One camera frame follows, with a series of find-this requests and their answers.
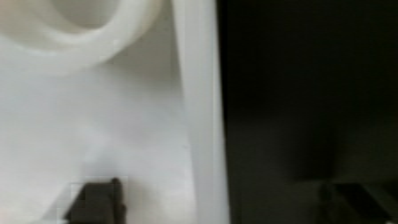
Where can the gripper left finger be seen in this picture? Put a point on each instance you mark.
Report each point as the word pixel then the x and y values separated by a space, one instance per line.
pixel 99 206

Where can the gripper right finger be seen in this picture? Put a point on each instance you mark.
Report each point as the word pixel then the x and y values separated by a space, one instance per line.
pixel 356 203

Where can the white square table top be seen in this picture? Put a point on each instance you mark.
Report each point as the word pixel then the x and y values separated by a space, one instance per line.
pixel 111 108

